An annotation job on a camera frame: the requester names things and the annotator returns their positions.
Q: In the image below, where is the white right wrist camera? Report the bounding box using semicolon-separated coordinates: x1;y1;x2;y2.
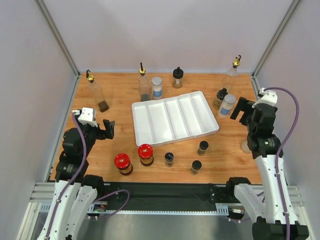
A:
252;88;278;108

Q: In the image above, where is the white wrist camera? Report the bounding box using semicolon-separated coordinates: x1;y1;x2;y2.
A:
252;88;278;108
77;107;98;128

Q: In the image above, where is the right aluminium corner post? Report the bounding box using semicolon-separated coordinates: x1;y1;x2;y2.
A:
252;0;303;77

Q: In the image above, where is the aluminium corner post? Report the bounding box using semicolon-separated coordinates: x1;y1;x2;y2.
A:
34;0;80;76
252;0;303;77

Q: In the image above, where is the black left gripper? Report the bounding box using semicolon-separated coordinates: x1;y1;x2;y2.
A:
73;116;115;159

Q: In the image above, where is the aluminium frame rail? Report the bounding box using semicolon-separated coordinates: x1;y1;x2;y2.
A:
29;181;305;216

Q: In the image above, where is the white divided organizer tray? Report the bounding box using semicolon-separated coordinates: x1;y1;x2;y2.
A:
131;91;220;147

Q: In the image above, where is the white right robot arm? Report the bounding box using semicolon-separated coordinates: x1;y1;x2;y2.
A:
225;97;310;240

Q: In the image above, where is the white powder jar black lid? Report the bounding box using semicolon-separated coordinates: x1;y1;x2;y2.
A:
241;140;252;154

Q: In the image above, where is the salt jar blue label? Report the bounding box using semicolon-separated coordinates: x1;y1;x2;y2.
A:
151;76;163;100

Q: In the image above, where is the red lid sauce jar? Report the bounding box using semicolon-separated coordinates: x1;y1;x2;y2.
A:
138;143;154;167
114;153;133;176

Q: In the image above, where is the glass oil bottle brown sauce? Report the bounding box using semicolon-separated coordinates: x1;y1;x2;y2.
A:
86;69;109;113

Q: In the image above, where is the small black lid spice jar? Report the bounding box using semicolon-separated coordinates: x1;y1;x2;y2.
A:
197;140;209;156
190;160;202;175
164;152;174;167

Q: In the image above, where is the glass oil bottle dark sauce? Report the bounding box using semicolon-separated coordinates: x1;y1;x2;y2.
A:
139;62;151;102

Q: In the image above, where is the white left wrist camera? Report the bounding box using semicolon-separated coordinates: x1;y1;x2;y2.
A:
77;107;98;128

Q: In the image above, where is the left aluminium corner post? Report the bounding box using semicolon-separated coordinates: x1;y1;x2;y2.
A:
34;0;80;76

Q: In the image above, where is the clear glass oil bottle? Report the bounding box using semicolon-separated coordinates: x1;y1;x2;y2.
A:
221;55;242;94

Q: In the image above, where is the black knob grinder bottle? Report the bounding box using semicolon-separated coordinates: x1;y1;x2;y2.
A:
172;66;184;89

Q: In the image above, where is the salt jar silver lid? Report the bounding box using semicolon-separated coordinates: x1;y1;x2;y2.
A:
218;94;236;119

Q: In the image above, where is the black cap spice bottle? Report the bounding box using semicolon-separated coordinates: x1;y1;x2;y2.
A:
212;88;228;109

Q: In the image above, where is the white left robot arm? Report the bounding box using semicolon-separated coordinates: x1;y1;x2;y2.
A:
38;119;115;240

